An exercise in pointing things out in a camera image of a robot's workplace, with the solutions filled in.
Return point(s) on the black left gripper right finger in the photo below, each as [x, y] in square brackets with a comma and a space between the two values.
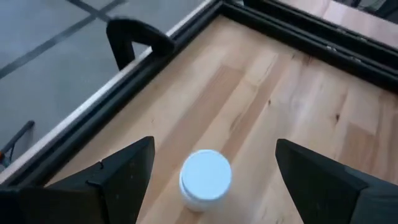
[314, 183]

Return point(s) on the white pill bottle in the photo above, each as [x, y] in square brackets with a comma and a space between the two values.
[206, 175]

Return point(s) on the black aluminium table frame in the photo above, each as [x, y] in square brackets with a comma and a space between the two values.
[124, 93]

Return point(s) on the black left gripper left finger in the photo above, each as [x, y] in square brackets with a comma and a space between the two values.
[127, 177]

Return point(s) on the black tripod stand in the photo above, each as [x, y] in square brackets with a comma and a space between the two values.
[21, 132]

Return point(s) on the black frame bracket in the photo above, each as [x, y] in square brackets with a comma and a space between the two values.
[140, 31]

